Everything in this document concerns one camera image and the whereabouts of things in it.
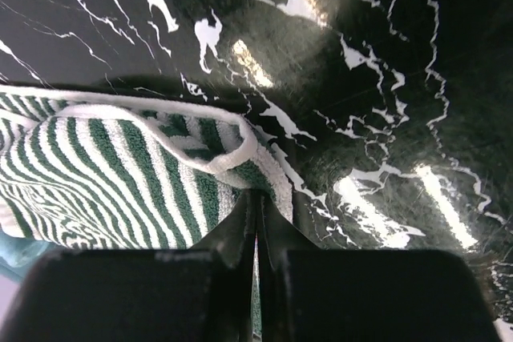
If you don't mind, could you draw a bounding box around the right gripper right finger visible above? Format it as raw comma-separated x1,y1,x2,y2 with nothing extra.
256,196,499,341

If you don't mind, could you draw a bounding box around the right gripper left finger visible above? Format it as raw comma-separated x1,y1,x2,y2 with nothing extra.
1,191,257,341

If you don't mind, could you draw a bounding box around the green white striped towel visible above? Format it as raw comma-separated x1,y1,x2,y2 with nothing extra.
1,86,293,249

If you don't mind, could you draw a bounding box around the blue transparent plastic container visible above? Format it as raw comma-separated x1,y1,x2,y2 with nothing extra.
1,232,55,283

